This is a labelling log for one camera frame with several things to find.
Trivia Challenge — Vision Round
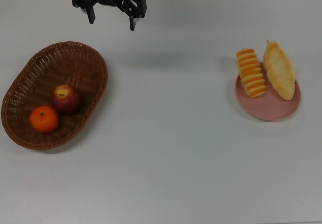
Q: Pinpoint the braided toy bread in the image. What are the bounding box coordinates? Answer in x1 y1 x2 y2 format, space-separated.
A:
263 39 296 101

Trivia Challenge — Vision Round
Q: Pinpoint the ridged striped toy bread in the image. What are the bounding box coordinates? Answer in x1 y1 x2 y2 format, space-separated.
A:
235 48 267 99

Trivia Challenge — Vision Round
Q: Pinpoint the orange toy mandarin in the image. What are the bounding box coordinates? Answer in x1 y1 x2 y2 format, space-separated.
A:
29 105 60 133

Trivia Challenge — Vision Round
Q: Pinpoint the brown woven basket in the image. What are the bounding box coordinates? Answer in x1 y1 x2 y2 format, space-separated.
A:
1 41 109 151

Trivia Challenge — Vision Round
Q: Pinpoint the pink plate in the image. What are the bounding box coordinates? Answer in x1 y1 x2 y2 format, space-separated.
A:
234 62 301 121

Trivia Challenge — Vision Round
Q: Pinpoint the red toy apple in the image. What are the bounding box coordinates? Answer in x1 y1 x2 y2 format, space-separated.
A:
52 84 82 115

